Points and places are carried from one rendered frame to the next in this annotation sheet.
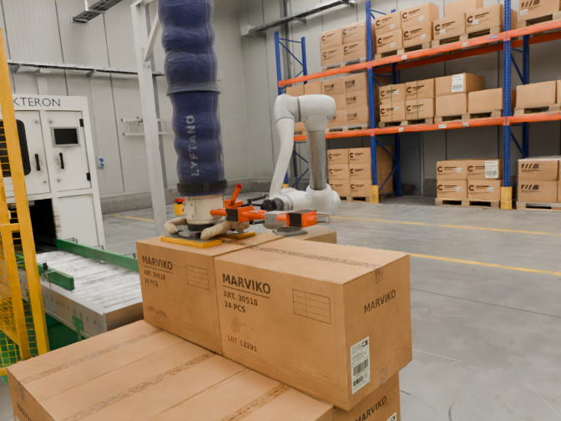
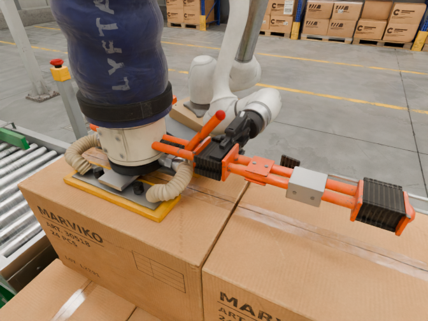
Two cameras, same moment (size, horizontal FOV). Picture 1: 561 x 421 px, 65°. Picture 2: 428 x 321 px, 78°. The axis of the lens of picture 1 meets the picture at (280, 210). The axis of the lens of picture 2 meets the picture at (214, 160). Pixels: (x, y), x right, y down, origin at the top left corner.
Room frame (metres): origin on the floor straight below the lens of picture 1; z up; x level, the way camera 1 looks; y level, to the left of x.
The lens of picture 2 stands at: (1.34, 0.34, 1.45)
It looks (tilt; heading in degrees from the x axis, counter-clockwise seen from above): 36 degrees down; 342
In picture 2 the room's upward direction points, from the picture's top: straight up
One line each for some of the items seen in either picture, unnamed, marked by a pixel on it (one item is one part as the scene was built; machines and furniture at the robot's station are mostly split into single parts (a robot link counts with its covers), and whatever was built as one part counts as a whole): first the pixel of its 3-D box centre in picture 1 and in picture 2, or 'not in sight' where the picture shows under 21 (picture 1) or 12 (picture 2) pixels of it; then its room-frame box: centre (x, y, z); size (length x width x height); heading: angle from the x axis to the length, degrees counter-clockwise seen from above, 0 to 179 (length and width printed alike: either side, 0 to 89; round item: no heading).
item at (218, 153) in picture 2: not in sight; (221, 150); (1.82, 0.16, 1.10); 0.07 x 0.03 x 0.01; 135
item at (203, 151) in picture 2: (240, 213); (216, 157); (1.83, 0.17, 1.08); 0.10 x 0.08 x 0.06; 135
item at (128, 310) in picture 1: (167, 297); (80, 209); (2.31, 0.64, 0.58); 0.70 x 0.03 x 0.06; 135
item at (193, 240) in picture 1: (189, 236); (118, 183); (1.94, 0.41, 0.97); 0.34 x 0.10 x 0.05; 45
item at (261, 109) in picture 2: (280, 205); (253, 118); (1.98, -0.01, 1.08); 0.09 x 0.06 x 0.09; 45
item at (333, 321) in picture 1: (310, 307); (336, 293); (1.58, -0.09, 0.74); 0.60 x 0.40 x 0.40; 46
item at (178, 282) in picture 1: (211, 281); (152, 218); (1.99, 0.34, 0.75); 0.60 x 0.40 x 0.40; 46
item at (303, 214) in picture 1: (300, 218); (378, 206); (1.57, -0.07, 1.08); 0.08 x 0.07 x 0.05; 45
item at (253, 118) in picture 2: (269, 207); (244, 129); (1.93, 0.05, 1.08); 0.09 x 0.07 x 0.08; 135
